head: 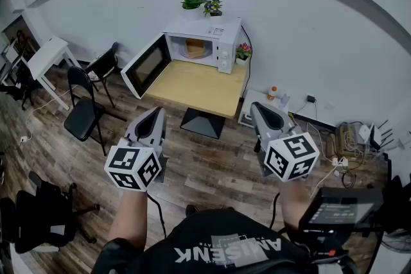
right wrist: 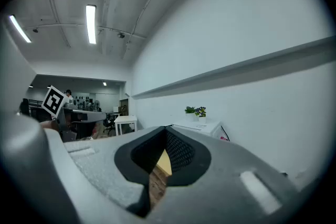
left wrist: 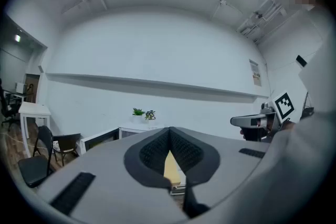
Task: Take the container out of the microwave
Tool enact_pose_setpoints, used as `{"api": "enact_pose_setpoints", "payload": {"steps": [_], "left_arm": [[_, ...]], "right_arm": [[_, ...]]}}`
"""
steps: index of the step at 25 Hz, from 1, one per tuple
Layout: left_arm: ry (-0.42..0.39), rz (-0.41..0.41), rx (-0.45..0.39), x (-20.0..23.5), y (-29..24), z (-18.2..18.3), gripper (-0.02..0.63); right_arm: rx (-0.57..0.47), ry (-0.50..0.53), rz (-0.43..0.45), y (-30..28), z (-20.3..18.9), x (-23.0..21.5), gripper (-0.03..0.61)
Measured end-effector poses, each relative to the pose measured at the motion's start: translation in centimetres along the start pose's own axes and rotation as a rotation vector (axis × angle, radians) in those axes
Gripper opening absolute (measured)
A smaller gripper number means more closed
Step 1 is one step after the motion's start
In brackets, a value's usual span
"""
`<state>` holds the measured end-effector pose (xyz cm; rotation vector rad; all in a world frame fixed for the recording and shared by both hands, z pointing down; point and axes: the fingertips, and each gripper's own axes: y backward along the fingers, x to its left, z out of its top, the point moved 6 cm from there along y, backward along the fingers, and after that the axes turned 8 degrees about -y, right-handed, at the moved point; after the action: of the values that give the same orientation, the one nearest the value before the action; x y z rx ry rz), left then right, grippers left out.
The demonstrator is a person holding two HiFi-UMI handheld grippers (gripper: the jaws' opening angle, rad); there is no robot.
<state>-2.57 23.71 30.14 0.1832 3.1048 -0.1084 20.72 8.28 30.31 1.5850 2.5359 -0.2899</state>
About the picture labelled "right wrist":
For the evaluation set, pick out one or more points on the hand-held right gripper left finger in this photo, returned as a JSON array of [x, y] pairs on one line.
[[99, 165]]

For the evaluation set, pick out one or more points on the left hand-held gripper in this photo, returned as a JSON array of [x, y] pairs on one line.
[[53, 101]]

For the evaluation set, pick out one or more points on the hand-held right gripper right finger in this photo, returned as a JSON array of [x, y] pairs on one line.
[[225, 191]]

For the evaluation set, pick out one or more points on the white microwave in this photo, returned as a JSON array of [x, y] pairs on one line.
[[199, 126]]

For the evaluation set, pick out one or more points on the grey counter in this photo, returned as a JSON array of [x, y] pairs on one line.
[[86, 114]]

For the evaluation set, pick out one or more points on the black office chair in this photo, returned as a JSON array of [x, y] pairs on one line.
[[109, 123]]

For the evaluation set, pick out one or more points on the standing fan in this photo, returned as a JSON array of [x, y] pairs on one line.
[[97, 105]]

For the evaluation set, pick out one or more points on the small white table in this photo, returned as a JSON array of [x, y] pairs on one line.
[[126, 119]]

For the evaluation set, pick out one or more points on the red flower potted plant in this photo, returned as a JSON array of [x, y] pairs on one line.
[[224, 138]]

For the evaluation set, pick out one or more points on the ceiling spotlight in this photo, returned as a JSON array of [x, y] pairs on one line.
[[121, 35], [35, 30]]

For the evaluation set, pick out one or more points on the long ceiling light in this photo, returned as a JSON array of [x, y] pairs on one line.
[[91, 23], [19, 29]]

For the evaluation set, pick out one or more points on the purple flower potted plant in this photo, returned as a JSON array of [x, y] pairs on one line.
[[201, 112]]

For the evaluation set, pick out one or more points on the green leafy potted plant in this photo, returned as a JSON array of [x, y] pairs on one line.
[[189, 110]]

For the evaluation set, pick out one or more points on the grey wall rail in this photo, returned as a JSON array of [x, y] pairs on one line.
[[236, 66]]

